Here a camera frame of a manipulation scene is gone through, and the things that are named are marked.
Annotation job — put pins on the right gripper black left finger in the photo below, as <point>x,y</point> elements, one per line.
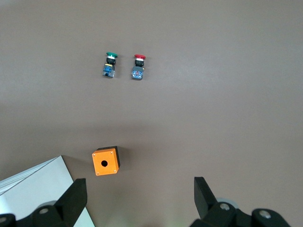
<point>68,203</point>

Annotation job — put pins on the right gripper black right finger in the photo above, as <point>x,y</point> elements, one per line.
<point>208,208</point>

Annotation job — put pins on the white drawer cabinet housing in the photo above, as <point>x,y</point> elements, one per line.
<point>35,189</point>

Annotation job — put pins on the green mushroom push button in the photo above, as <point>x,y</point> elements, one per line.
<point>109,67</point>

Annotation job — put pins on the red mushroom push button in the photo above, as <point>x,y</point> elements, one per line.
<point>138,69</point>

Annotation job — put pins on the orange button enclosure box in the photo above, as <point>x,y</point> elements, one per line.
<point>105,163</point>

